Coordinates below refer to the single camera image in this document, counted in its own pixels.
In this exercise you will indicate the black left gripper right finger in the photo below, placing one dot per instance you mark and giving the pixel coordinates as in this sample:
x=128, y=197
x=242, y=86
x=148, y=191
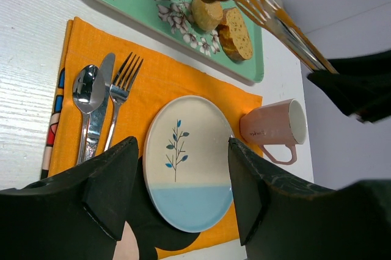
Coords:
x=282, y=216

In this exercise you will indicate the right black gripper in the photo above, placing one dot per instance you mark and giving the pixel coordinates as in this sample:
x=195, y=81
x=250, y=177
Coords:
x=361, y=86

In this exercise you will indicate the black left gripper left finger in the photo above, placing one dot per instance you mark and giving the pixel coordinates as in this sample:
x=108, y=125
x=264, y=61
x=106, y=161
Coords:
x=77, y=214

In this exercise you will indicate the metal serving tongs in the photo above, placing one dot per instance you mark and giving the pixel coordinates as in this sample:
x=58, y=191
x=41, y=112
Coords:
x=270, y=15

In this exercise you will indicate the sliced seeded bread loaf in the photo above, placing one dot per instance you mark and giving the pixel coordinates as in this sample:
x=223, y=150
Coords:
x=234, y=36

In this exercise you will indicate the pink mug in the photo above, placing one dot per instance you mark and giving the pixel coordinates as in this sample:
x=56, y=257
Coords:
x=282, y=123

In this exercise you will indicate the cream and blue plate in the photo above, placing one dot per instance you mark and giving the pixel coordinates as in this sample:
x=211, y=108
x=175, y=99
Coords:
x=185, y=164

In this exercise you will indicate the silver spoon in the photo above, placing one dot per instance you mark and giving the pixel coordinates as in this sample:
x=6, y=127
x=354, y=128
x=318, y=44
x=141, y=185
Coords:
x=88, y=95

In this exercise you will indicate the silver fork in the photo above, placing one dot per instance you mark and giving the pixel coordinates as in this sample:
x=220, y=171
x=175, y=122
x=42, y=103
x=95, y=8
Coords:
x=120, y=89

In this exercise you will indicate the silver table knife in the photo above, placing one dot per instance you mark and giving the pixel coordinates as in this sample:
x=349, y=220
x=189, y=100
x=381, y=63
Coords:
x=97, y=117

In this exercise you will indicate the orange cartoon placemat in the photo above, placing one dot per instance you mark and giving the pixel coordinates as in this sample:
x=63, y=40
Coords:
x=161, y=79

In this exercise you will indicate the small round yellow bun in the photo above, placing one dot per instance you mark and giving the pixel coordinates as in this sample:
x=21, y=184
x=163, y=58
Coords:
x=206, y=16

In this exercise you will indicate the green floral serving tray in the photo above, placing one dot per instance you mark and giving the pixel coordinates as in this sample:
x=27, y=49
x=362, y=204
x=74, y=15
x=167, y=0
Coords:
x=173, y=19

